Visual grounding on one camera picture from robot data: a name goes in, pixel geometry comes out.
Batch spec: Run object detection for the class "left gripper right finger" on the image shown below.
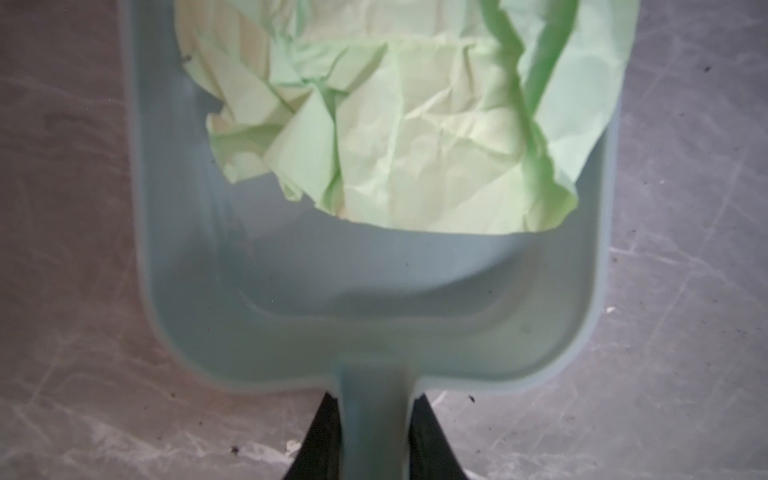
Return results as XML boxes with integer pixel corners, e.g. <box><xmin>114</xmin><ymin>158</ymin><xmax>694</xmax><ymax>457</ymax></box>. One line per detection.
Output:
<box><xmin>409</xmin><ymin>394</ymin><xmax>467</xmax><ymax>480</ymax></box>

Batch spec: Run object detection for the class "teal plastic dustpan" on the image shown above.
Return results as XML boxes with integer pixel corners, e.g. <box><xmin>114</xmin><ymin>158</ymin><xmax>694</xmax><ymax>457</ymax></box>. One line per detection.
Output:
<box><xmin>120</xmin><ymin>1</ymin><xmax>619</xmax><ymax>479</ymax></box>

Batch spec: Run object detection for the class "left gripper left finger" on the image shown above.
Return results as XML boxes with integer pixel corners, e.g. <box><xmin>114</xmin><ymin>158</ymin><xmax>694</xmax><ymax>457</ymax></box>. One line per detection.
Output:
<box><xmin>283</xmin><ymin>393</ymin><xmax>342</xmax><ymax>480</ymax></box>

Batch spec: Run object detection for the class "light green paper scrap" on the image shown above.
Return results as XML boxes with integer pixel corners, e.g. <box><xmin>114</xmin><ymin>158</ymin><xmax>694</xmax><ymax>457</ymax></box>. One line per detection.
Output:
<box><xmin>173</xmin><ymin>1</ymin><xmax>640</xmax><ymax>235</ymax></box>

